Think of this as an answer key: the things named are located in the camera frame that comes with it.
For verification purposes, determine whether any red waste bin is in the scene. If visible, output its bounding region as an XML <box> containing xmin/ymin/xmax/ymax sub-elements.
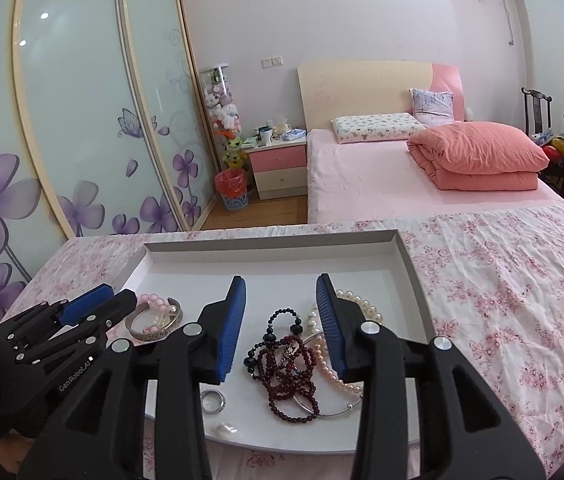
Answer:
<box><xmin>214</xmin><ymin>169</ymin><xmax>250</xmax><ymax>209</ymax></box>

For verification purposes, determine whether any pink nightstand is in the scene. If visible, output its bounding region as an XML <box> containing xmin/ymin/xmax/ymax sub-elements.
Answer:
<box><xmin>243</xmin><ymin>132</ymin><xmax>309</xmax><ymax>200</ymax></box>

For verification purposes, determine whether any cream and pink headboard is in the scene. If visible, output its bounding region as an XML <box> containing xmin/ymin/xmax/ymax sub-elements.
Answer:
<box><xmin>297</xmin><ymin>60</ymin><xmax>466</xmax><ymax>131</ymax></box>

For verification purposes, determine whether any silver cuff bangle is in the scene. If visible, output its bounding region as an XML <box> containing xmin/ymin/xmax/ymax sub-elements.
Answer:
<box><xmin>128</xmin><ymin>297</ymin><xmax>183</xmax><ymax>343</ymax></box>

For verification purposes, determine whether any dark red bead bracelet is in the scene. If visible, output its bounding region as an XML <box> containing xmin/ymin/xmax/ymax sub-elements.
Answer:
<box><xmin>249</xmin><ymin>337</ymin><xmax>320</xmax><ymax>418</ymax></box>

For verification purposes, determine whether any silver ring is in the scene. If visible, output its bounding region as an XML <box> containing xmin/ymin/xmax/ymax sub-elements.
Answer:
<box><xmin>200</xmin><ymin>388</ymin><xmax>226</xmax><ymax>414</ymax></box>

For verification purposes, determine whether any pink bed mattress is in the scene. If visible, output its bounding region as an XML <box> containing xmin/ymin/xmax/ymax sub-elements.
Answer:
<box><xmin>307</xmin><ymin>127</ymin><xmax>564</xmax><ymax>226</ymax></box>

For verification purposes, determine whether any plush toy display tube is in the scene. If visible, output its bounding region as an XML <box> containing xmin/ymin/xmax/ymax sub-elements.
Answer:
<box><xmin>198</xmin><ymin>63</ymin><xmax>245</xmax><ymax>171</ymax></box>

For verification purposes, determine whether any flower print sliding wardrobe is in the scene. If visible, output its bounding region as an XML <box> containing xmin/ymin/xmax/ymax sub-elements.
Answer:
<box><xmin>0</xmin><ymin>0</ymin><xmax>217</xmax><ymax>331</ymax></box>

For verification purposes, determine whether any pink floral bedsheet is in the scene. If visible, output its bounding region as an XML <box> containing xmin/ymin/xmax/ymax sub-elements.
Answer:
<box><xmin>2</xmin><ymin>205</ymin><xmax>564</xmax><ymax>480</ymax></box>

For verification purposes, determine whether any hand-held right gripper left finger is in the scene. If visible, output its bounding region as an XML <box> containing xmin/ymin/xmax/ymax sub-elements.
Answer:
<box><xmin>16</xmin><ymin>275</ymin><xmax>247</xmax><ymax>480</ymax></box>

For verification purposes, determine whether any thin silver bangle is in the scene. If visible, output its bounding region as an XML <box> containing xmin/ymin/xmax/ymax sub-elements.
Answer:
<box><xmin>292</xmin><ymin>332</ymin><xmax>365</xmax><ymax>417</ymax></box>

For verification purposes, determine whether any grey cardboard box tray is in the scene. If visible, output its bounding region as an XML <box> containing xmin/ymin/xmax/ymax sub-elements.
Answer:
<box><xmin>107</xmin><ymin>230</ymin><xmax>436</xmax><ymax>457</ymax></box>

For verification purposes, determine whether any black bead bracelet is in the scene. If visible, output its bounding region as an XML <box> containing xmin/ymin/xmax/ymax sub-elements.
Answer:
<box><xmin>244</xmin><ymin>307</ymin><xmax>305</xmax><ymax>376</ymax></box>

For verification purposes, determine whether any white pearl bracelet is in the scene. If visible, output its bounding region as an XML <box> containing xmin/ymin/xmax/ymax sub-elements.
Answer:
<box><xmin>334</xmin><ymin>289</ymin><xmax>385</xmax><ymax>323</ymax></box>

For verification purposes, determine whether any floral print pillow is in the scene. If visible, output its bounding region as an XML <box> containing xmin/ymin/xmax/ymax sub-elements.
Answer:
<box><xmin>332</xmin><ymin>112</ymin><xmax>427</xmax><ymax>145</ymax></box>

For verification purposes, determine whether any dark wooden chair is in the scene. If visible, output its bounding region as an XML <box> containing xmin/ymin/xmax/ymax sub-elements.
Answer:
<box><xmin>522</xmin><ymin>87</ymin><xmax>564</xmax><ymax>186</ymax></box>

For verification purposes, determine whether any air conditioner hose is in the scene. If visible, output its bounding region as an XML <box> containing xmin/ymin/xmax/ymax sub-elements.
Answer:
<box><xmin>499</xmin><ymin>0</ymin><xmax>518</xmax><ymax>46</ymax></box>

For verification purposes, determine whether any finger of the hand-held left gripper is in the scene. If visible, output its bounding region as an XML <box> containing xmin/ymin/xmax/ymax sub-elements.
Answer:
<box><xmin>9</xmin><ymin>290</ymin><xmax>138</xmax><ymax>366</ymax></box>
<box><xmin>0</xmin><ymin>283</ymin><xmax>115</xmax><ymax>346</ymax></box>

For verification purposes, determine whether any small lilac pillow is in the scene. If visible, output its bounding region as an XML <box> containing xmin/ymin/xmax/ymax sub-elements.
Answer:
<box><xmin>409</xmin><ymin>88</ymin><xmax>455</xmax><ymax>128</ymax></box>

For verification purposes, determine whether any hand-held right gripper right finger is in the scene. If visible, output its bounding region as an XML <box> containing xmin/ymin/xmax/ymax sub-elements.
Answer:
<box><xmin>315</xmin><ymin>273</ymin><xmax>547</xmax><ymax>480</ymax></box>

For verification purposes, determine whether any pink bead bracelet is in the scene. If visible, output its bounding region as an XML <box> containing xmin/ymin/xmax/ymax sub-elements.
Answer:
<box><xmin>134</xmin><ymin>293</ymin><xmax>183</xmax><ymax>333</ymax></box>

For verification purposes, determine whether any pile of plush toys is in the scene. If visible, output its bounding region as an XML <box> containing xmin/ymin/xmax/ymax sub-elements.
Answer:
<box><xmin>536</xmin><ymin>112</ymin><xmax>564</xmax><ymax>161</ymax></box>

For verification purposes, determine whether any folded orange quilt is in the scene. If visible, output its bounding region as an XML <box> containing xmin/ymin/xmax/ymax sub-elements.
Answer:
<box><xmin>407</xmin><ymin>121</ymin><xmax>551</xmax><ymax>191</ymax></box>

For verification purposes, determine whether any pink pearl bracelet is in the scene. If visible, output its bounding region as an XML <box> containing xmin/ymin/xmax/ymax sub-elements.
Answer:
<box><xmin>307</xmin><ymin>310</ymin><xmax>365</xmax><ymax>396</ymax></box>

